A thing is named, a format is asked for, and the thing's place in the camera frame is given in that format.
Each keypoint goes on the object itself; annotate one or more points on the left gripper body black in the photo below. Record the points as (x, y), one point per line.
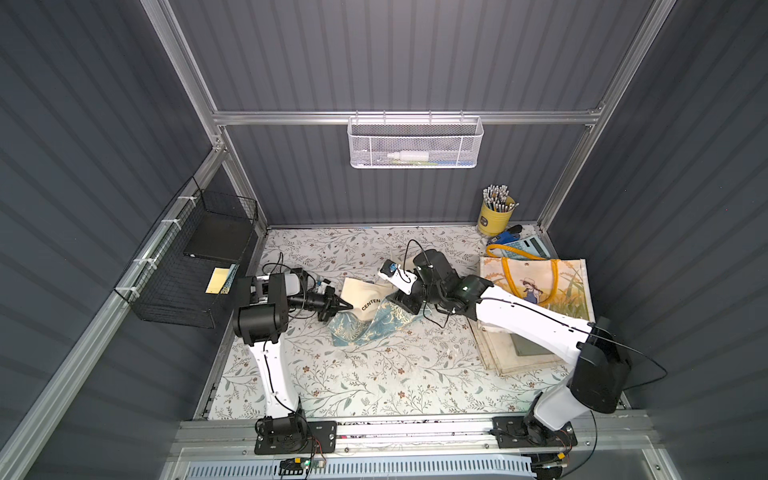
(327, 303)

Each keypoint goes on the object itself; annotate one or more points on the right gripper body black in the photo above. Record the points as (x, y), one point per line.
(409, 300)

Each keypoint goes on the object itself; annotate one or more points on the cream tote bag black lettering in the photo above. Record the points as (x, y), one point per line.
(372, 317)

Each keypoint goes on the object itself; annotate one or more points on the cream canvas bag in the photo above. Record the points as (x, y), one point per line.
(498, 354)

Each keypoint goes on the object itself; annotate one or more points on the olive green tote bag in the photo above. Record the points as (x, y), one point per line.
(526, 348)

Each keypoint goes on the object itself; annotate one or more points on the white tote bag yellow handles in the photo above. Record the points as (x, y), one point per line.
(561, 286)

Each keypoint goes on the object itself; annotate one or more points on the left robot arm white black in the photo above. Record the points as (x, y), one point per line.
(267, 303)

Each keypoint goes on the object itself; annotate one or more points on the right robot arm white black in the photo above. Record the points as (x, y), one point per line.
(600, 364)

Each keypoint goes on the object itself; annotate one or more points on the floral table mat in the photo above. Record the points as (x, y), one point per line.
(431, 366)

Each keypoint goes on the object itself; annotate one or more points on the yellow sticky note pad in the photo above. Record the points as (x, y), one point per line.
(219, 282)

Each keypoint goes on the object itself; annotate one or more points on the blue stapler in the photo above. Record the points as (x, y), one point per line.
(510, 235)

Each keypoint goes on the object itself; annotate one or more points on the yellow pen holder cup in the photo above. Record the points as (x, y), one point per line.
(496, 210)

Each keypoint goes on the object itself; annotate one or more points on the black notebook in basket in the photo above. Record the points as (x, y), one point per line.
(219, 238)

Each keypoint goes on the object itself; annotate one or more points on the light blue calculator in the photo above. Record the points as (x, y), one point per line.
(532, 245)

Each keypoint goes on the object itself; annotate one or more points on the white bottle in basket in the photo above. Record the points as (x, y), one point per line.
(407, 156)

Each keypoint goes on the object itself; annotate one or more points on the small green circuit board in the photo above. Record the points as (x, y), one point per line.
(296, 466)

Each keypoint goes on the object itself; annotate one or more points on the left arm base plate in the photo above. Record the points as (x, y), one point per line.
(294, 435)

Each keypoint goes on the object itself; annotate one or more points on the black wire wall basket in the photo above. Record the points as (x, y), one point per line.
(169, 287)

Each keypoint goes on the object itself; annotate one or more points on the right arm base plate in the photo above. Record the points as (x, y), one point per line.
(516, 433)

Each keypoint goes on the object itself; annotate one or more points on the white wire mesh basket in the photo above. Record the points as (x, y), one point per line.
(454, 142)

